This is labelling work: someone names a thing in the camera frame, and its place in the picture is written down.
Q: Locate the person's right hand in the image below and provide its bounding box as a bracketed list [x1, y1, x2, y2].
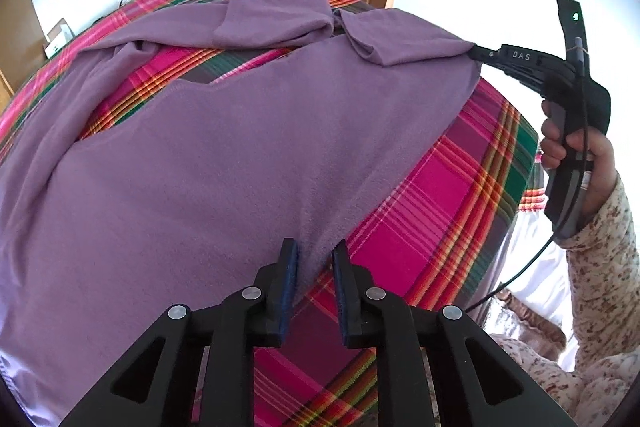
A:
[539, 101, 619, 221]

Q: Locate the pink green plaid bed sheet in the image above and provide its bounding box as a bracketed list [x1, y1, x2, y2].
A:
[0, 0, 546, 427]

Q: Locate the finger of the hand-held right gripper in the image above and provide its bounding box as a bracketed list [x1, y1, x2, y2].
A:
[469, 44, 505, 70]
[481, 60, 544, 96]

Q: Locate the person's floral pajamas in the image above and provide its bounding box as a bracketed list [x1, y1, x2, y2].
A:
[489, 289, 640, 427]

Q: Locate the white cardboard box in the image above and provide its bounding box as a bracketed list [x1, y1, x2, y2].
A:
[43, 18, 77, 58]

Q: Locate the wooden wardrobe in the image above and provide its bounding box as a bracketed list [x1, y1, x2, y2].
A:
[0, 0, 52, 108]

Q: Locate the person's right forearm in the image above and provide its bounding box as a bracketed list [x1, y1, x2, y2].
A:
[555, 172, 640, 377]

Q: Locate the white bed skirt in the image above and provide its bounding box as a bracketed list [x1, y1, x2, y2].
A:
[484, 142, 577, 370]

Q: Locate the purple fleece sweater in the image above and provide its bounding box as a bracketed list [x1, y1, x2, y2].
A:
[0, 0, 483, 427]

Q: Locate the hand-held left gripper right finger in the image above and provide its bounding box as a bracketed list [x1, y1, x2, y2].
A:
[331, 239, 576, 427]

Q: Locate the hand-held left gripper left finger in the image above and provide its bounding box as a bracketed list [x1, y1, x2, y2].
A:
[60, 237, 301, 427]

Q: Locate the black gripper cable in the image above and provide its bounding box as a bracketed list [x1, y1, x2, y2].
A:
[466, 52, 592, 314]

